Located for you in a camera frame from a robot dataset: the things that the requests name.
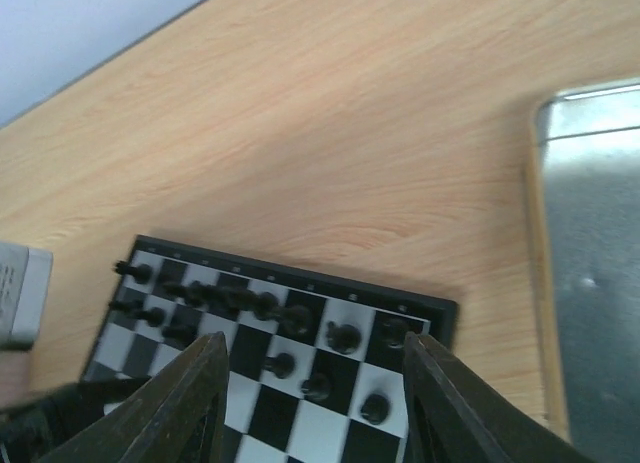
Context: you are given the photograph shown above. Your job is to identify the black bishop piece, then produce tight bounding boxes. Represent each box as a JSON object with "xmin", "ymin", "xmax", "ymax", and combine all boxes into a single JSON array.
[{"xmin": 231, "ymin": 289, "xmax": 279, "ymax": 321}]

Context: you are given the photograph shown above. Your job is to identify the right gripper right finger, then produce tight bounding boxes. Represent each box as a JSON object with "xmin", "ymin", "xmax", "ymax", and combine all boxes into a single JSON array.
[{"xmin": 403, "ymin": 332, "xmax": 589, "ymax": 463}]

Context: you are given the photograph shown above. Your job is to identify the black chess piece at edge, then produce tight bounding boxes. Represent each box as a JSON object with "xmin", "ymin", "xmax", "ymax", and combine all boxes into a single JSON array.
[{"xmin": 326, "ymin": 321, "xmax": 362, "ymax": 355}]

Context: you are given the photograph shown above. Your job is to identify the black and silver chessboard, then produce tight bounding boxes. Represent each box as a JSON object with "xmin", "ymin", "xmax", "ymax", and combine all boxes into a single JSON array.
[{"xmin": 81, "ymin": 236, "xmax": 458, "ymax": 462}]

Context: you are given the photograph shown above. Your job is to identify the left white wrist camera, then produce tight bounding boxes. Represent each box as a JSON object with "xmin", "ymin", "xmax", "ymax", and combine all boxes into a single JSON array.
[{"xmin": 1, "ymin": 241, "xmax": 53, "ymax": 352}]

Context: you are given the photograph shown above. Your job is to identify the black pawn piece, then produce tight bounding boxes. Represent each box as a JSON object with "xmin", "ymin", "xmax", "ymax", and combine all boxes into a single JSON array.
[{"xmin": 108, "ymin": 299, "xmax": 166, "ymax": 329}]

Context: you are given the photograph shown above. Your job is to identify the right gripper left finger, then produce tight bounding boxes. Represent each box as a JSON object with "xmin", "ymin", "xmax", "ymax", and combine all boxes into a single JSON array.
[{"xmin": 42, "ymin": 332, "xmax": 229, "ymax": 462}]

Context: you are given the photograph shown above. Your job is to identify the empty gold-rimmed metal tin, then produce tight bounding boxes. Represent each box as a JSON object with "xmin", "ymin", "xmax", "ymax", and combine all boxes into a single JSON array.
[{"xmin": 524, "ymin": 77, "xmax": 639, "ymax": 460}]

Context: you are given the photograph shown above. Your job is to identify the black rook piece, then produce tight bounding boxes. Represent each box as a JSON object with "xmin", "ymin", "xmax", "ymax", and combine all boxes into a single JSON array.
[{"xmin": 113, "ymin": 260, "xmax": 153, "ymax": 285}]

